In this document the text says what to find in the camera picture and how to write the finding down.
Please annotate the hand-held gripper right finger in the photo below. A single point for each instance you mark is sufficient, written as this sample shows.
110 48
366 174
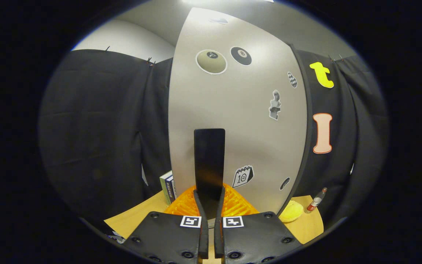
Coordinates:
218 238

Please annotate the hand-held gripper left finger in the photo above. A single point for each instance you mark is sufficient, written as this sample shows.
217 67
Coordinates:
204 238

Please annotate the beige shoe cabinet door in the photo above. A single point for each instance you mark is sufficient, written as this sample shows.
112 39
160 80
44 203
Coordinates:
247 139

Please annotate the grey shoe cabinet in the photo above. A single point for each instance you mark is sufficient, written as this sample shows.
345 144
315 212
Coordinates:
309 139

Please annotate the green spine book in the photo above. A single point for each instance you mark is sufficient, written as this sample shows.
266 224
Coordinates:
164 187

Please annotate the small red white bottle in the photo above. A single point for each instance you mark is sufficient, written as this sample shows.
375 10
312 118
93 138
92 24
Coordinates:
316 201

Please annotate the black backdrop cloth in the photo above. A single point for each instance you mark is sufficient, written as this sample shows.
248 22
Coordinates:
97 128

